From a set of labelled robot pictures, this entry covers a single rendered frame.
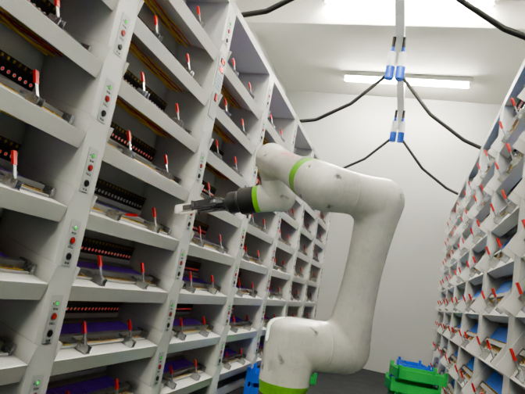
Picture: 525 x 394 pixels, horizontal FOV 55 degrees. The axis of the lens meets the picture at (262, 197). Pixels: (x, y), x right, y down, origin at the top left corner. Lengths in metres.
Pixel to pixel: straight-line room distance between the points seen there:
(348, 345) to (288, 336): 0.17
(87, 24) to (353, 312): 1.07
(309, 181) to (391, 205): 0.22
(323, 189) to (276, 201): 0.46
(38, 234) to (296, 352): 0.73
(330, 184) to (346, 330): 0.39
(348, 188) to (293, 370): 0.47
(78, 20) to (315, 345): 1.10
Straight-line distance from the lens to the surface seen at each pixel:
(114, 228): 1.61
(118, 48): 1.54
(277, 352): 1.30
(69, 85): 1.52
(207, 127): 2.12
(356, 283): 1.34
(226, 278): 2.66
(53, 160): 1.47
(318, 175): 1.24
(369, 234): 1.32
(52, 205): 1.36
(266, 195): 1.68
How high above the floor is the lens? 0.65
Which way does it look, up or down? 10 degrees up
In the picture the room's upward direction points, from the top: 10 degrees clockwise
